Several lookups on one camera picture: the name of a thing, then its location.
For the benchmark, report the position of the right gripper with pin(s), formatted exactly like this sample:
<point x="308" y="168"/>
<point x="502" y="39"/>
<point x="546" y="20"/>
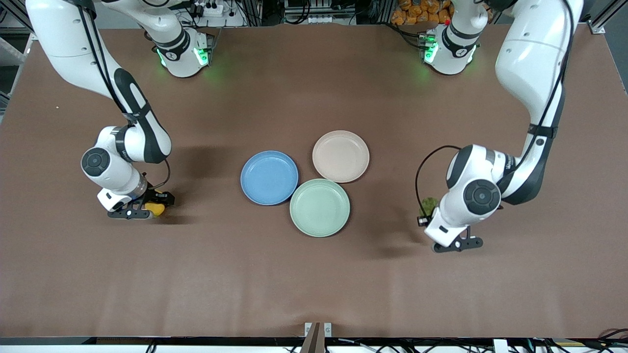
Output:
<point x="158" y="197"/>

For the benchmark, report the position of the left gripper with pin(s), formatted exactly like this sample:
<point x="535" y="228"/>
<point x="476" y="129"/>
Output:
<point x="423" y="220"/>

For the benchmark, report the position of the green lettuce leaf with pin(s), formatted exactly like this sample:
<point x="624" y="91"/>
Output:
<point x="430" y="203"/>

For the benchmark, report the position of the yellow lemon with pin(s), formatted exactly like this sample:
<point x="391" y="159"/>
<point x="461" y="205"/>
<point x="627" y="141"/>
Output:
<point x="157" y="210"/>

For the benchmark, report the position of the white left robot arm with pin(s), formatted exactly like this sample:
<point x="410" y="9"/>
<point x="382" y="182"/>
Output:
<point x="530" y="59"/>

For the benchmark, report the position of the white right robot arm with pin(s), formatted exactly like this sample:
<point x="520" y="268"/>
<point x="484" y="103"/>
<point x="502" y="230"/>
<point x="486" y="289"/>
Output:
<point x="64" y="39"/>

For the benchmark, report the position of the mint green plate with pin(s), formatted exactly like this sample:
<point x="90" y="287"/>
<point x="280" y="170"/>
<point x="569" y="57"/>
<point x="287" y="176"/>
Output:
<point x="320" y="208"/>

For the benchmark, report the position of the beige plate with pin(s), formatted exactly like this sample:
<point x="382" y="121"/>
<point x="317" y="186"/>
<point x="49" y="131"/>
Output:
<point x="341" y="157"/>

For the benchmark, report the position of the blue plate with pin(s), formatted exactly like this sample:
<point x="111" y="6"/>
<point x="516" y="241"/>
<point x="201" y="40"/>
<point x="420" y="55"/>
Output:
<point x="269" y="177"/>

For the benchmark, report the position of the white power strip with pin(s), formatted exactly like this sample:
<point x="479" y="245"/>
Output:
<point x="211" y="9"/>

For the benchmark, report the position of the bag of orange fruits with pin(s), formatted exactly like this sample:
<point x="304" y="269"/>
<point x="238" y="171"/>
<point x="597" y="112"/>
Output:
<point x="417" y="12"/>

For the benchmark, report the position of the metal camera stand bracket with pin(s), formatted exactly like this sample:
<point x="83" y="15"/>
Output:
<point x="316" y="338"/>

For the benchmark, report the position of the aluminium frame profile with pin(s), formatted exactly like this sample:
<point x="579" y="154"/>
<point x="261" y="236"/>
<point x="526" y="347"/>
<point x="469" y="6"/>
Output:
<point x="14" y="12"/>
<point x="606" y="12"/>

